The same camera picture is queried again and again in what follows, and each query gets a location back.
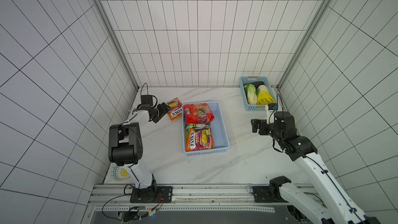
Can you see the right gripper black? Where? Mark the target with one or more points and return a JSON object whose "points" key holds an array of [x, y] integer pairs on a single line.
{"points": [[259, 126]]}

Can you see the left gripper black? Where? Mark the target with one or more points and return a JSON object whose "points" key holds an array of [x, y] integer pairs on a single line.
{"points": [[164, 109]]}

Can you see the orange Fox's candy bag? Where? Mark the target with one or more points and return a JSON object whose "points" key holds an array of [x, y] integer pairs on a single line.
{"points": [[175, 110]]}

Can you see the red candy bag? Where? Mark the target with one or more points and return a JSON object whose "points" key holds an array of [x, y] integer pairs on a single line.
{"points": [[197, 114]]}

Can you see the pink yellow Fox's bag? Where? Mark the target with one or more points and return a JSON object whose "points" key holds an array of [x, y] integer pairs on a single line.
{"points": [[199, 140]]}

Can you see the light blue plastic basket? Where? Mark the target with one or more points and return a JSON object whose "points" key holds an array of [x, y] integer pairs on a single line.
{"points": [[218, 131]]}

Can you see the green snack bag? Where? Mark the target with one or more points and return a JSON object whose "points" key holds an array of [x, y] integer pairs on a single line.
{"points": [[199, 126]]}

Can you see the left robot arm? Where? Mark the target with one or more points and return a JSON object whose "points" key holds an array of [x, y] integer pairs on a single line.
{"points": [[125, 144]]}

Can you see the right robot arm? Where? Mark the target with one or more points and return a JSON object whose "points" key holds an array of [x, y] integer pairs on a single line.
{"points": [[336, 206]]}

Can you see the small teal vegetable basket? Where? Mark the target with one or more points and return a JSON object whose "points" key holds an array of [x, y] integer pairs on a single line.
{"points": [[244, 80]]}

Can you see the yellow cabbage toy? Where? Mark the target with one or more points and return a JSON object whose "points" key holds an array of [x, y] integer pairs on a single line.
{"points": [[264, 96]]}

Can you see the dark eggplant toy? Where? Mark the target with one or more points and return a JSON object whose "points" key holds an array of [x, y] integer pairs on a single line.
{"points": [[257, 84]]}

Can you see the yellow patterned bowl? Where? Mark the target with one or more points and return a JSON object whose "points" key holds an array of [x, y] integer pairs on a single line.
{"points": [[117, 173]]}

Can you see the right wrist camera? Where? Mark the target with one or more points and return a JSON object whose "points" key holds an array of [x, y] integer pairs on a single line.
{"points": [[271, 110]]}

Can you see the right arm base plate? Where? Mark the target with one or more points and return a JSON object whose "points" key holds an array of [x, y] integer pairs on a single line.
{"points": [[266, 194]]}

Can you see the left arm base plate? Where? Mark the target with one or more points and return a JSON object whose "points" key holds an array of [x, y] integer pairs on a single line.
{"points": [[162, 194]]}

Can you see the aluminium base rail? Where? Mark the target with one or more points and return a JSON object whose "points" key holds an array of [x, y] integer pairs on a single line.
{"points": [[186, 197]]}

